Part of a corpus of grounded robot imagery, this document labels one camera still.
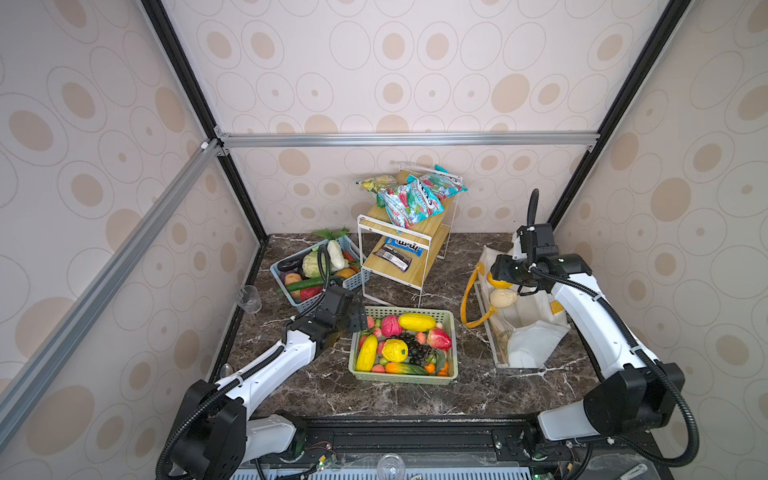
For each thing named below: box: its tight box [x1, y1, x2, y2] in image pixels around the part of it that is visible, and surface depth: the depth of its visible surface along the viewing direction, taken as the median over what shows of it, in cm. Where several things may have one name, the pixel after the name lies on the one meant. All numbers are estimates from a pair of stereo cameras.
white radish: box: [328, 240, 346, 269], surface depth 105 cm
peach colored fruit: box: [285, 273, 302, 285], surface depth 102 cm
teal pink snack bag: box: [421, 164, 469, 201], surface depth 86 cm
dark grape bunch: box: [398, 332, 431, 367], surface depth 87 cm
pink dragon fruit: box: [381, 315, 403, 337], surface depth 91 cm
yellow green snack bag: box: [356, 175, 399, 192], surface depth 83 cm
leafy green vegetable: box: [313, 227, 350, 240], surface depth 112 cm
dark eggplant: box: [277, 256, 302, 270], surface depth 102 cm
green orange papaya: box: [385, 362, 428, 375], surface depth 83 cm
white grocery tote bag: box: [460, 244, 571, 369], surface depth 88 cm
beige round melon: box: [490, 288, 518, 308], surface depth 98 cm
